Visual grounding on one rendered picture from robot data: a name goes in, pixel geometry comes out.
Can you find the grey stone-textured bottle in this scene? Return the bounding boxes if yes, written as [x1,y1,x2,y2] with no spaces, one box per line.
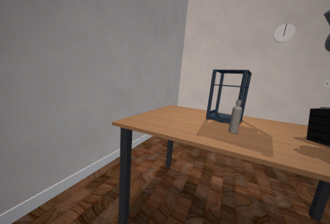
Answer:
[229,100,242,133]

